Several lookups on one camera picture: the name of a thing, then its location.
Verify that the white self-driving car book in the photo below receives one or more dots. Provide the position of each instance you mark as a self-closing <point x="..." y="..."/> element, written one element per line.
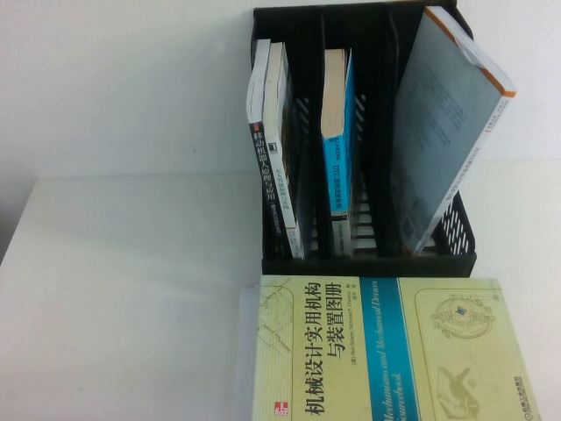
<point x="282" y="175"/>

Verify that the black spine robotics book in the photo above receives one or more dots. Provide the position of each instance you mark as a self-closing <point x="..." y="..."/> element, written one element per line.
<point x="263" y="153"/>

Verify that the blue book tan pages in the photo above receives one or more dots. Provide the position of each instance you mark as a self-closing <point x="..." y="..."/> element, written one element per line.
<point x="336" y="175"/>

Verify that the black plastic book stand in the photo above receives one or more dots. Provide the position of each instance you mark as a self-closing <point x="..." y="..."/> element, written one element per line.
<point x="377" y="131"/>

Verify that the grey cover orange-edged book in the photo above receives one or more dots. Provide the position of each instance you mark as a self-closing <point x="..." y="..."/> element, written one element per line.
<point x="434" y="131"/>

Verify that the yellow mechanical devices book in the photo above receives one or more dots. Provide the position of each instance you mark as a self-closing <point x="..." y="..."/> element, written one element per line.
<point x="394" y="351"/>

